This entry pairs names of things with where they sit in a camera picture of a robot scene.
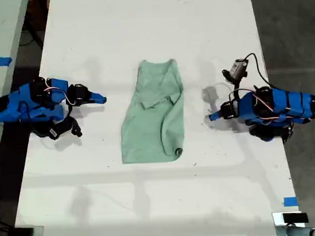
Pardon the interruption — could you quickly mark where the pale green T-shirt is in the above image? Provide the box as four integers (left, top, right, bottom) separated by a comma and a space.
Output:
116, 58, 188, 165

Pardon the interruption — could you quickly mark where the black floor cable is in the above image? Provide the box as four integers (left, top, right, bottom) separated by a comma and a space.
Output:
17, 22, 45, 51

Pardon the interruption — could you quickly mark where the black camera cable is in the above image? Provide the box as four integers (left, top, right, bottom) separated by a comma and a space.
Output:
243, 52, 277, 90

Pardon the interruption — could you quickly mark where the white side table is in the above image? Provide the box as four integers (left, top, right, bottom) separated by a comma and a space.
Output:
0, 0, 37, 163

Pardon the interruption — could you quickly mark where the short blue tape piece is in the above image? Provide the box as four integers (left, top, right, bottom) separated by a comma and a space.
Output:
283, 196, 299, 207

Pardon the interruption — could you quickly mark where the black camera box white label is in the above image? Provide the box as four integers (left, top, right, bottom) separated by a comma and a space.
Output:
43, 115, 84, 141

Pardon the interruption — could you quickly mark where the small black box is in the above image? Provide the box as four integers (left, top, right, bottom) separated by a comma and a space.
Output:
283, 212, 309, 225
14, 227, 35, 236

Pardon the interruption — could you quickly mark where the grey black camera box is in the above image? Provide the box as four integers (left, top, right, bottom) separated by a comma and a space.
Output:
221, 58, 249, 85

